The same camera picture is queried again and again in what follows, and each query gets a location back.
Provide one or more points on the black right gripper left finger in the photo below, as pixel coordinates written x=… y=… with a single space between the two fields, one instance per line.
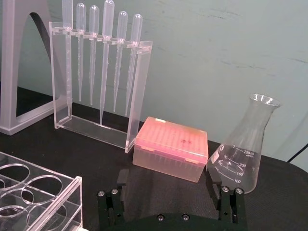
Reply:
x=113 y=204

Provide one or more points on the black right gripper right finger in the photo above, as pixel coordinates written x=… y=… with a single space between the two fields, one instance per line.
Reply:
x=228 y=204

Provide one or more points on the clear glass conical flask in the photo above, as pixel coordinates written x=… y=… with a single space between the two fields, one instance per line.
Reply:
x=240 y=156

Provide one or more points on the clear acrylic tube rack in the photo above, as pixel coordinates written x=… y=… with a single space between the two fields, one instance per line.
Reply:
x=65 y=192

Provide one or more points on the pink pipette tip box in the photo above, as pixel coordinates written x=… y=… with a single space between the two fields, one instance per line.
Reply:
x=168 y=149

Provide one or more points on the clear acrylic dropper rack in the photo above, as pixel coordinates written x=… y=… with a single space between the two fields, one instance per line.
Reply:
x=134 y=125

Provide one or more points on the silver pipette stand blue bar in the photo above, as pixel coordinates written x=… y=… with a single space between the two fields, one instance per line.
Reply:
x=9 y=72

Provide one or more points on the small clear plastic dropper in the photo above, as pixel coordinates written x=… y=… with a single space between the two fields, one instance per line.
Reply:
x=81 y=14
x=94 y=19

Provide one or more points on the large clear plastic dropper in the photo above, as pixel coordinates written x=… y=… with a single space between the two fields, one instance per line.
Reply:
x=108 y=16

